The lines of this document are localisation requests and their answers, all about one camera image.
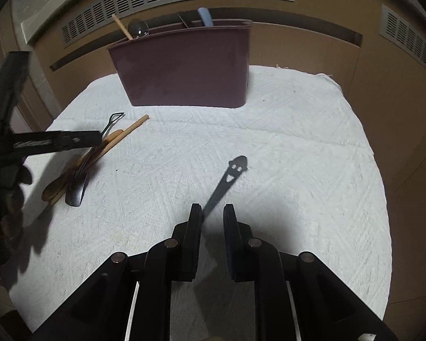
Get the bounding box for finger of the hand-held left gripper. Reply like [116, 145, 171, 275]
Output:
[0, 130, 103, 157]
[0, 51, 31, 129]

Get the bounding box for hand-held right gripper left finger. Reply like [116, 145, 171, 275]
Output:
[32, 203, 203, 341]

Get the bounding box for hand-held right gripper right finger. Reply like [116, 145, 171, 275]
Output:
[223, 204, 398, 341]

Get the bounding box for wooden spoon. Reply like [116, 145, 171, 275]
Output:
[41, 129, 124, 202]

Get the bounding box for dark metal smiley spoon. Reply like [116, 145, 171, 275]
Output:
[202, 155, 249, 218]

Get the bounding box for small metal spatula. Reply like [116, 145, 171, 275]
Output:
[64, 112, 126, 207]

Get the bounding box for wooden chopstick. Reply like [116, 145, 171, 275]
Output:
[37, 114, 150, 220]
[112, 14, 134, 41]

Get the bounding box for translucent brown spoon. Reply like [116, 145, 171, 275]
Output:
[127, 19, 150, 39]

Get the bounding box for maroon utensil holder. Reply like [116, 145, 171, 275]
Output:
[107, 11, 253, 108]

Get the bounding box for blue plastic spoon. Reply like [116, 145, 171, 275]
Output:
[197, 7, 214, 28]

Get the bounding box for person's left hand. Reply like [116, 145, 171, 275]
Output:
[0, 165, 34, 269]

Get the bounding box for white textured cloth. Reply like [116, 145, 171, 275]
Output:
[0, 65, 393, 335]

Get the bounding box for short grey vent grille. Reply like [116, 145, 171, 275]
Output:
[379, 4, 426, 79]

